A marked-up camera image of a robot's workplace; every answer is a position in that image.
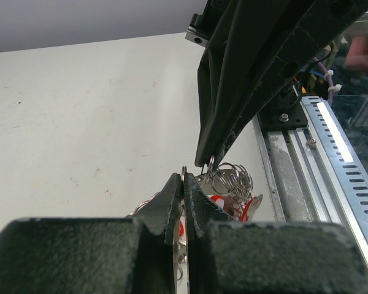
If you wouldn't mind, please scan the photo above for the aluminium rail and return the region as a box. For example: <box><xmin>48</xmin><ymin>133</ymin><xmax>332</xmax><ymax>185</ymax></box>
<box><xmin>254</xmin><ymin>122</ymin><xmax>368</xmax><ymax>270</ymax></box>

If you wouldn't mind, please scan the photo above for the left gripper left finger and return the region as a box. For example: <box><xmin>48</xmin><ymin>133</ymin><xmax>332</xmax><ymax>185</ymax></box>
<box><xmin>0</xmin><ymin>173</ymin><xmax>182</xmax><ymax>293</ymax></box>

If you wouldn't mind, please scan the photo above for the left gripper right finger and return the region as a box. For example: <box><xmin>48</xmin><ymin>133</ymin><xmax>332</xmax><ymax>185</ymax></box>
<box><xmin>183</xmin><ymin>173</ymin><xmax>368</xmax><ymax>293</ymax></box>

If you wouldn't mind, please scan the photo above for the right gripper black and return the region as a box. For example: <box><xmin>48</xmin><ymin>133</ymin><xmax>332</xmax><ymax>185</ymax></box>
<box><xmin>186</xmin><ymin>1</ymin><xmax>368</xmax><ymax>167</ymax></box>

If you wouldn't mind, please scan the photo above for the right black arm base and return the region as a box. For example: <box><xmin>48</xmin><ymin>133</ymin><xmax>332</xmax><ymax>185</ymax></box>
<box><xmin>258</xmin><ymin>81</ymin><xmax>308</xmax><ymax>132</ymax></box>

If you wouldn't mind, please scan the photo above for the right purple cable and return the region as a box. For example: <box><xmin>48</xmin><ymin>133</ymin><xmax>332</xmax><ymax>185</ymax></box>
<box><xmin>312</xmin><ymin>56</ymin><xmax>343</xmax><ymax>102</ymax></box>

